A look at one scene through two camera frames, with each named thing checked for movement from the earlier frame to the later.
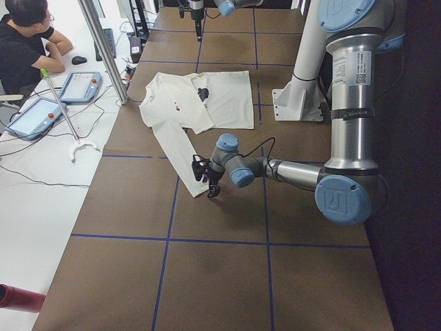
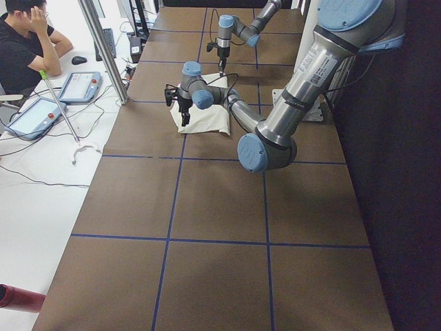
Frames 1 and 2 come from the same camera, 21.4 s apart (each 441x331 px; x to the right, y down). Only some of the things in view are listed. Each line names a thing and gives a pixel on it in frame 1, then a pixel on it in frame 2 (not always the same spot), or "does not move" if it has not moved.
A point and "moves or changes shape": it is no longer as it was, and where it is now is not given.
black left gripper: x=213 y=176 -> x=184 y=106
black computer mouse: x=78 y=60 does not move
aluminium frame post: x=105 y=49 does not move
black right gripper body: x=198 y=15 -> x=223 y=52
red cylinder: x=18 y=298 does not move
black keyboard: x=109 y=36 does not move
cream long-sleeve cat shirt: x=178 y=105 moves or changes shape
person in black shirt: x=28 y=45 does not move
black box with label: x=135 y=48 does not move
